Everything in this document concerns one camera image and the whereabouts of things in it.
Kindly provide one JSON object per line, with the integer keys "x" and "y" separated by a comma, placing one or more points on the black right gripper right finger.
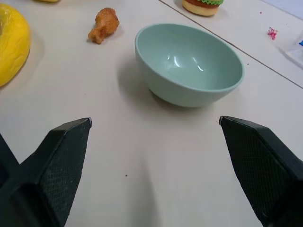
{"x": 260, "y": 170}

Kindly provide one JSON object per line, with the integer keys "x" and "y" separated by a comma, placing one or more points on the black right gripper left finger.
{"x": 56, "y": 170}

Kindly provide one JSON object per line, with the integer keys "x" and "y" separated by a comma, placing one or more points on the light green bowl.
{"x": 189, "y": 63}

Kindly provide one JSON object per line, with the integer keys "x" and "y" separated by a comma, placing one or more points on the yellow rounded plastic object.
{"x": 10, "y": 45}

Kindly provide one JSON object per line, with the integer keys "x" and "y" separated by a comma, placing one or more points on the clear plastic bag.
{"x": 296, "y": 47}

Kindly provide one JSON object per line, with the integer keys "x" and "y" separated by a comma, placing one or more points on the small pink clip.
{"x": 272, "y": 32}

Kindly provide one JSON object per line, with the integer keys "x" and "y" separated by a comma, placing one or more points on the fried chicken drumstick toy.
{"x": 104, "y": 24}

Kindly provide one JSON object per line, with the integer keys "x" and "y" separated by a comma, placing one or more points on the yellow toy piece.
{"x": 47, "y": 0}

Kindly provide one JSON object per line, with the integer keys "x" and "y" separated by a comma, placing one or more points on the toy hamburger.
{"x": 202, "y": 6}

